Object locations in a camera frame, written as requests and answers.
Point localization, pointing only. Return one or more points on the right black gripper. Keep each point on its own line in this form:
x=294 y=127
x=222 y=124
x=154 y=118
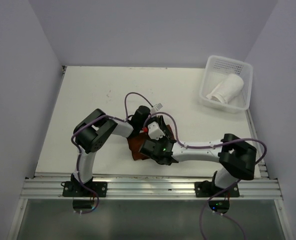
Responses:
x=165 y=137

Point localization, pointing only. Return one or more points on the brown towel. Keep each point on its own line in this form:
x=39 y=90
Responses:
x=135 y=143

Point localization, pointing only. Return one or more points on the white towel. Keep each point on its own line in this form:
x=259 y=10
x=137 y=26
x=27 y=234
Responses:
x=225 y=91

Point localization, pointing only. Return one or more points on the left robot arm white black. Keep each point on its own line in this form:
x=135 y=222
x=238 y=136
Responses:
x=91 y=134

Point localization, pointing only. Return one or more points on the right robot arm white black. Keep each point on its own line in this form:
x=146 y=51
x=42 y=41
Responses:
x=237 y=157

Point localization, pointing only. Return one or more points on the white plastic basket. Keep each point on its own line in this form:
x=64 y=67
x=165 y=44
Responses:
x=216 y=70

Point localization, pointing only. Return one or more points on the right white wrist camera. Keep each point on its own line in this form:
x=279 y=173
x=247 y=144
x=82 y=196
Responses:
x=154 y=131

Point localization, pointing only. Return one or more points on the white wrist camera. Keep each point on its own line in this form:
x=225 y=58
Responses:
x=156 y=108
x=154 y=131

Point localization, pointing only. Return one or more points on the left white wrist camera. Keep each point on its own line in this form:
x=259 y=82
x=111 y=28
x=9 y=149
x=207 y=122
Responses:
x=156 y=108

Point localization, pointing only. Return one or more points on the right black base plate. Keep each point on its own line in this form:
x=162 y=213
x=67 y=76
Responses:
x=206 y=189

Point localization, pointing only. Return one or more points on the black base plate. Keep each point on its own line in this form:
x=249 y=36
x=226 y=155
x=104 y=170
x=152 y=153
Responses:
x=206 y=189
x=69 y=190

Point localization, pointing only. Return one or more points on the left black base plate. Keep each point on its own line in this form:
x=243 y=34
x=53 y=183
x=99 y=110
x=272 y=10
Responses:
x=69 y=190

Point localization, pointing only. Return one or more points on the aluminium mounting rail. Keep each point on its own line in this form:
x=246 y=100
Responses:
x=126 y=187

